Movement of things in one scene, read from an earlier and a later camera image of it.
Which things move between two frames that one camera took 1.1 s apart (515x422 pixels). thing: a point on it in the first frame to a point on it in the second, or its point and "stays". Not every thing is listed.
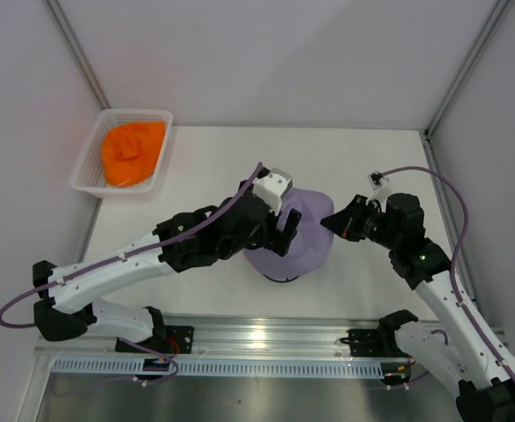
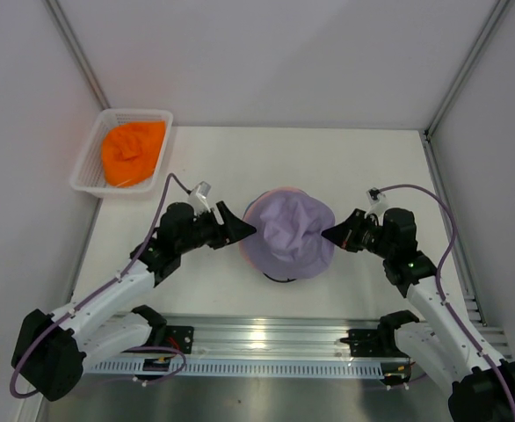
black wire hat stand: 277,281 stays
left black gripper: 279,241 to 232,229
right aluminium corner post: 457,84 stays
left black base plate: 177,339 stays
